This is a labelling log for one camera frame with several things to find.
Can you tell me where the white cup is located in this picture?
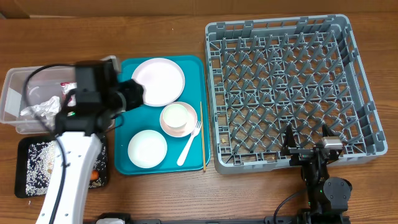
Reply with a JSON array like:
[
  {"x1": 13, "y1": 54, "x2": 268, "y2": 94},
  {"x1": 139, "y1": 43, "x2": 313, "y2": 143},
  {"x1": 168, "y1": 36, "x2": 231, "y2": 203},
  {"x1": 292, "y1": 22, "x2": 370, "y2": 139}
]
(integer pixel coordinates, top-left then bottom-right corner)
[{"x1": 162, "y1": 103, "x2": 188, "y2": 129}]

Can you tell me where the white bowl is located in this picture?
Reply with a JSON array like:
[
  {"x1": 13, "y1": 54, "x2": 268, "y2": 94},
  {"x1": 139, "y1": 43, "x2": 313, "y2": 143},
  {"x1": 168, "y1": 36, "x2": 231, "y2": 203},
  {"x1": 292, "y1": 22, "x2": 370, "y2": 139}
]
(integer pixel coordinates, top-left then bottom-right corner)
[{"x1": 127, "y1": 129, "x2": 167, "y2": 169}]

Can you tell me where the red snack wrapper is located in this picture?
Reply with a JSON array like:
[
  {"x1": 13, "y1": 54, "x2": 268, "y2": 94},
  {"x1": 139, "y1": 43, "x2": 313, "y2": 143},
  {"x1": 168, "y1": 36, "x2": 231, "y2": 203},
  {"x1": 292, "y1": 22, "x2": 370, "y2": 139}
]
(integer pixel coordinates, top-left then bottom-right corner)
[{"x1": 60, "y1": 82, "x2": 77, "y2": 106}]

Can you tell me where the white paper napkin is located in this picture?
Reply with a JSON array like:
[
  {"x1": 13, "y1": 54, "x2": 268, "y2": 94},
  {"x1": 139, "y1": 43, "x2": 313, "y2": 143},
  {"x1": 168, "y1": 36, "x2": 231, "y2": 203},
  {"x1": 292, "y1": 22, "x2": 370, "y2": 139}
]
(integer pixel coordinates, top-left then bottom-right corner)
[{"x1": 20, "y1": 96, "x2": 61, "y2": 119}]

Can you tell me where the orange carrot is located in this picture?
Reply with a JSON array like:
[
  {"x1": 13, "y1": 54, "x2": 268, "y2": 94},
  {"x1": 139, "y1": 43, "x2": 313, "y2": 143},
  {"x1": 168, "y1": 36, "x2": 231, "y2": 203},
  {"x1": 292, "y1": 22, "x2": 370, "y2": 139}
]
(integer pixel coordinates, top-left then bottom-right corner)
[{"x1": 90, "y1": 170, "x2": 99, "y2": 180}]

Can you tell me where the cooked rice with peanuts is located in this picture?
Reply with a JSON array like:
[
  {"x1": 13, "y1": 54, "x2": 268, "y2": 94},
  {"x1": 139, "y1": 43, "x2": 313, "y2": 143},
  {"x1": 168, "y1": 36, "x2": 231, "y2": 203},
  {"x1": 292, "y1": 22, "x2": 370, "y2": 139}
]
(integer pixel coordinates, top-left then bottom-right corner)
[{"x1": 22, "y1": 141, "x2": 108, "y2": 197}]

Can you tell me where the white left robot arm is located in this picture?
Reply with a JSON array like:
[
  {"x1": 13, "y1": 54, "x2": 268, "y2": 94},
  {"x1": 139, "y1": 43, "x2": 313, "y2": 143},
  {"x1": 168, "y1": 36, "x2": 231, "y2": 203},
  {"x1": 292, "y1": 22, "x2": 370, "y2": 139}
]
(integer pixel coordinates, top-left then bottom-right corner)
[{"x1": 37, "y1": 59, "x2": 144, "y2": 223}]

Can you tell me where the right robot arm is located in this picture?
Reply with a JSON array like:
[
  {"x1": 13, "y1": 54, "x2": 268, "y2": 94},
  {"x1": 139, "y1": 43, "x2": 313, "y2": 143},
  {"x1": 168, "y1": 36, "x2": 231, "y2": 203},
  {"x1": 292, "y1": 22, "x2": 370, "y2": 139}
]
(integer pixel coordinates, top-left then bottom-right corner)
[{"x1": 280, "y1": 124, "x2": 353, "y2": 223}]

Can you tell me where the clear plastic waste bin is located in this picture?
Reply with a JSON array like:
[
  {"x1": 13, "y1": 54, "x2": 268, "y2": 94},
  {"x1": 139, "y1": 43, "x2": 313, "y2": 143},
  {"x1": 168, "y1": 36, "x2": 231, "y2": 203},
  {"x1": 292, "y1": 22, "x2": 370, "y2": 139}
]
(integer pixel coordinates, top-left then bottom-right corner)
[{"x1": 0, "y1": 55, "x2": 121, "y2": 135}]

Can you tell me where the large white plate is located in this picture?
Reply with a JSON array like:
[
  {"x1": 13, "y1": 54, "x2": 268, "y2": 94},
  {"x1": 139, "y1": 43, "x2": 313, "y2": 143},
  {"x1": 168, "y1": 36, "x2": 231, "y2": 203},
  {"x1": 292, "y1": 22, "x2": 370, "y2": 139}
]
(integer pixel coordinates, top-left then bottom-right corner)
[{"x1": 132, "y1": 58, "x2": 185, "y2": 107}]

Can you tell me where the teal plastic tray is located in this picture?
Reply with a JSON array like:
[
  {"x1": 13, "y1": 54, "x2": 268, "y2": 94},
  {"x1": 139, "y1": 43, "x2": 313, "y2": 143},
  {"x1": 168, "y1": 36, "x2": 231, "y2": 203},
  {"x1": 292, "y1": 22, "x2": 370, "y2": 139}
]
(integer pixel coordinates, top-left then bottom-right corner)
[{"x1": 114, "y1": 55, "x2": 211, "y2": 175}]

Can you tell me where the grey plastic dish rack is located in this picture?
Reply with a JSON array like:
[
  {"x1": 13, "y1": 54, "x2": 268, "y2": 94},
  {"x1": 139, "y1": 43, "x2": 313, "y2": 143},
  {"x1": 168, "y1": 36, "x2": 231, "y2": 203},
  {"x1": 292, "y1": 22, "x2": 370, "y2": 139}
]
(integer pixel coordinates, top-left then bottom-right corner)
[{"x1": 205, "y1": 14, "x2": 388, "y2": 174}]

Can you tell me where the pink saucer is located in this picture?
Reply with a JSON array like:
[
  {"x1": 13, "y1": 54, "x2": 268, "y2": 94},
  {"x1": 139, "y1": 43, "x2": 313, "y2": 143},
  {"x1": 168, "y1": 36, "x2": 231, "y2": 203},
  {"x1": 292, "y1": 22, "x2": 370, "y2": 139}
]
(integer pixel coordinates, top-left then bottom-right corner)
[{"x1": 160, "y1": 101, "x2": 198, "y2": 138}]

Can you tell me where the wooden chopstick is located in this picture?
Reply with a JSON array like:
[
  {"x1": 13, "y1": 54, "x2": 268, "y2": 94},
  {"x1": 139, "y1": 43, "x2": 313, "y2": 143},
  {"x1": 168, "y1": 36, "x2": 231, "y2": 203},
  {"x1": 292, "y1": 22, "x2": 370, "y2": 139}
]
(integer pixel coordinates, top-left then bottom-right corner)
[{"x1": 200, "y1": 102, "x2": 206, "y2": 172}]

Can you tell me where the white plastic fork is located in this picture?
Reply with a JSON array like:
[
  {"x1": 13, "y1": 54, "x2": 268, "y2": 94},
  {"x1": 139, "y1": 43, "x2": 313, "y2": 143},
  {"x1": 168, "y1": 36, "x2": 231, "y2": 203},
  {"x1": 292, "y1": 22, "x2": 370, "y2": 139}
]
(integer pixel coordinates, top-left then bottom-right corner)
[{"x1": 177, "y1": 121, "x2": 201, "y2": 166}]

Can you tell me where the black rectangular tray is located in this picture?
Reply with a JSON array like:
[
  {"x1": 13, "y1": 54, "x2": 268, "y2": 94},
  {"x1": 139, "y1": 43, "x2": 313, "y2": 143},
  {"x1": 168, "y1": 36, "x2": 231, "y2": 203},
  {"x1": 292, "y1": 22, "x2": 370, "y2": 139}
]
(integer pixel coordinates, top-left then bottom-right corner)
[{"x1": 14, "y1": 135, "x2": 108, "y2": 198}]

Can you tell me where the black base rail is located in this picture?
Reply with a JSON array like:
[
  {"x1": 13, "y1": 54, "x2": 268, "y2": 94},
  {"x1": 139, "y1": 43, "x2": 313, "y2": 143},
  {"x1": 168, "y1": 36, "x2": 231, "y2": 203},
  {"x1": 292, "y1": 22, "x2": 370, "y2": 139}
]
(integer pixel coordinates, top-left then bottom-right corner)
[{"x1": 96, "y1": 212, "x2": 352, "y2": 224}]

